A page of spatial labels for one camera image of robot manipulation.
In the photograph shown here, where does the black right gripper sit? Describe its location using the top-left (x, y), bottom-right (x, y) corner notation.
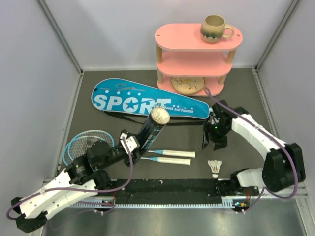
top-left (202, 122), bottom-right (231, 151)

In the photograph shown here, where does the white feather shuttlecock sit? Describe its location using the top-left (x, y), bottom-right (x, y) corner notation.
top-left (150, 107), bottom-right (170, 125)
top-left (207, 160), bottom-right (222, 178)

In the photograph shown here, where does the black shuttlecock tube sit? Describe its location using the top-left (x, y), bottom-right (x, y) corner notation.
top-left (123, 114), bottom-right (166, 152)

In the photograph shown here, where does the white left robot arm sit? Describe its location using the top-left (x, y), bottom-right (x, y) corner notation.
top-left (10, 130), bottom-right (148, 233)

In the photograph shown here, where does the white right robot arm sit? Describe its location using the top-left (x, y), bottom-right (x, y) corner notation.
top-left (202, 100), bottom-right (306, 195)

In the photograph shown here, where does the blue badminton racket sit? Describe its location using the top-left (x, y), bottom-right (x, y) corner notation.
top-left (63, 145), bottom-right (191, 166)
top-left (65, 130), bottom-right (196, 160)

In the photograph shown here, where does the round painted beige coaster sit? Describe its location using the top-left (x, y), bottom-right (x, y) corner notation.
top-left (171, 77), bottom-right (205, 95)

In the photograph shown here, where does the blue sport racket bag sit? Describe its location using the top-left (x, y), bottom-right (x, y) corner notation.
top-left (91, 78), bottom-right (210, 119)

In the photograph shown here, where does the pink three-tier shelf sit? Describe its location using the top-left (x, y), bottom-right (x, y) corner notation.
top-left (155, 23), bottom-right (243, 96)

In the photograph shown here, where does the beige ceramic mug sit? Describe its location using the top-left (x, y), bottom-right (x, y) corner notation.
top-left (200, 15), bottom-right (234, 43)

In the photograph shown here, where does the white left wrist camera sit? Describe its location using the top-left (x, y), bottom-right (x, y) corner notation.
top-left (120, 132), bottom-right (139, 153)

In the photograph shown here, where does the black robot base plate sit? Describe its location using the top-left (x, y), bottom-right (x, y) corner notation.
top-left (114, 178), bottom-right (235, 204)

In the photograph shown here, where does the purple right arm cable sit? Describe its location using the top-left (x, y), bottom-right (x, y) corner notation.
top-left (204, 88), bottom-right (300, 200)

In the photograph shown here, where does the grey slotted cable duct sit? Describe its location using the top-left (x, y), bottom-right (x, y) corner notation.
top-left (49, 198), bottom-right (249, 209)

